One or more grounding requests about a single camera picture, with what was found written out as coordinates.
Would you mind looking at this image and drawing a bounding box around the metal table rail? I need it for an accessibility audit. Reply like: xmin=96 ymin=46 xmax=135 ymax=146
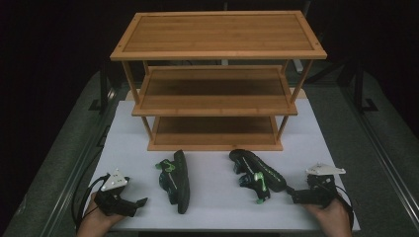
xmin=39 ymin=88 xmax=120 ymax=237
xmin=340 ymin=86 xmax=419 ymax=228

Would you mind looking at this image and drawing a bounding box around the person's right hand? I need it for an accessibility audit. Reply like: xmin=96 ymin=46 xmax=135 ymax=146
xmin=303 ymin=197 xmax=354 ymax=237

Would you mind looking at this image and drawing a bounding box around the wooden three-tier shoe rack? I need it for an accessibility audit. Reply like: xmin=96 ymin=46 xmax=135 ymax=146
xmin=109 ymin=9 xmax=328 ymax=152

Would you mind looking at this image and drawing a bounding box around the white table mat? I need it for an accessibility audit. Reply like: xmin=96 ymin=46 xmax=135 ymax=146
xmin=74 ymin=98 xmax=361 ymax=232

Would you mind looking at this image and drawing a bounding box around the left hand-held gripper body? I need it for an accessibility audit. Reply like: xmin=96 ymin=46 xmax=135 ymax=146
xmin=93 ymin=168 xmax=139 ymax=218

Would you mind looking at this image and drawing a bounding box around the hand-held gripper black cable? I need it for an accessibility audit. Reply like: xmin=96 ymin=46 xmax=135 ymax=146
xmin=329 ymin=184 xmax=356 ymax=229
xmin=71 ymin=147 xmax=112 ymax=232

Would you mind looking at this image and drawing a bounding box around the right hand-held gripper black cable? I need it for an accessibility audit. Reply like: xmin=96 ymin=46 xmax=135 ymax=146
xmin=329 ymin=184 xmax=356 ymax=229

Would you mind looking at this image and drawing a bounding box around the left hand-held gripper black cable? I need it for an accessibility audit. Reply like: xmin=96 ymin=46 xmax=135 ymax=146
xmin=71 ymin=147 xmax=112 ymax=232

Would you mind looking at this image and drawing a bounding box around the tan wooden board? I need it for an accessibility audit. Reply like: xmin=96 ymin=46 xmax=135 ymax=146
xmin=126 ymin=87 xmax=308 ymax=102

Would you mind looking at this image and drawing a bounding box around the person's left hand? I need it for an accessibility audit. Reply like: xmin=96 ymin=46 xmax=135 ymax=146
xmin=77 ymin=200 xmax=125 ymax=237

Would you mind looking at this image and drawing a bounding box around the black green sandal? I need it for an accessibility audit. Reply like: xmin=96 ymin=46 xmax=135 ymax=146
xmin=228 ymin=148 xmax=289 ymax=204
xmin=155 ymin=149 xmax=191 ymax=215

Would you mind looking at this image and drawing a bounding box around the black metal stand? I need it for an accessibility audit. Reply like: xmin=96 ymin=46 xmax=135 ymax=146
xmin=88 ymin=61 xmax=116 ymax=116
xmin=353 ymin=60 xmax=379 ymax=116

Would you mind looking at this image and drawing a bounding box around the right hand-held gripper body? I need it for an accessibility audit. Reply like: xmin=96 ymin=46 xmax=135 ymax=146
xmin=291 ymin=162 xmax=347 ymax=208

